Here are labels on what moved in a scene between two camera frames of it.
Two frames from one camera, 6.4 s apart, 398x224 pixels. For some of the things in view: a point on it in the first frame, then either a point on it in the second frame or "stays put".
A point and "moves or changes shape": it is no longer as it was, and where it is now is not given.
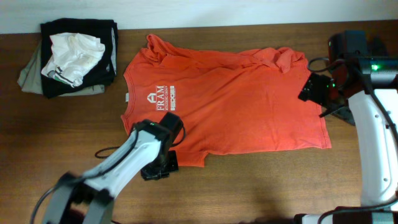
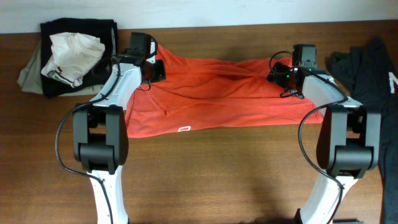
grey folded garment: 30,79 stays put
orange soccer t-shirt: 240,102 moves or changes shape
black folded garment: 102,71 stays put
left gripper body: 161,167 -> 158,71
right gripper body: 319,89 -> 283,73
